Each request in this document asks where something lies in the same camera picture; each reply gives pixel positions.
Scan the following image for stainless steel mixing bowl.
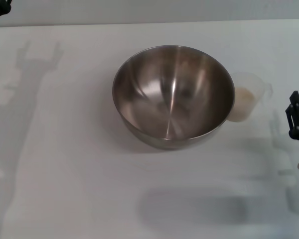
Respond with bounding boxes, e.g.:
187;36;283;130
112;44;236;151

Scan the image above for clear plastic measuring cup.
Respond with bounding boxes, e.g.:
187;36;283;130
226;72;274;122

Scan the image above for white rice grains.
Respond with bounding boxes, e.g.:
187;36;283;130
233;87;255;122

